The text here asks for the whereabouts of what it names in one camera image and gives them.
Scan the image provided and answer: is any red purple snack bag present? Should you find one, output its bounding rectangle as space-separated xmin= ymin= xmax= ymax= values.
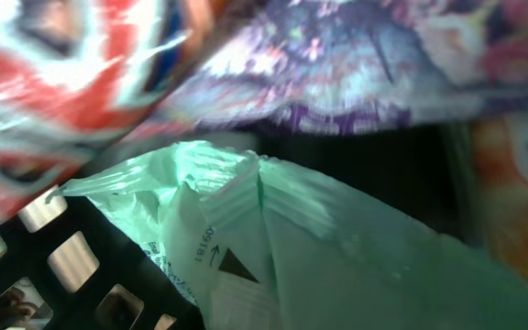
xmin=126 ymin=0 xmax=528 ymax=143

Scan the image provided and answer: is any grey plastic mesh basket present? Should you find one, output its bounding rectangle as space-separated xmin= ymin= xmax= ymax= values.
xmin=0 ymin=196 xmax=204 ymax=329

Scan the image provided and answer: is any small orange juice carton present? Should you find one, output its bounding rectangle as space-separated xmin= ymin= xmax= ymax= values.
xmin=469 ymin=113 xmax=528 ymax=280

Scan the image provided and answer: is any mint green snack packet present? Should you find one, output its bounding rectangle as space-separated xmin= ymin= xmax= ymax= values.
xmin=61 ymin=141 xmax=528 ymax=329

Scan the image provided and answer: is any red chocolate bar wrapper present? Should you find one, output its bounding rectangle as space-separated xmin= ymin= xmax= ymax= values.
xmin=0 ymin=0 xmax=189 ymax=224

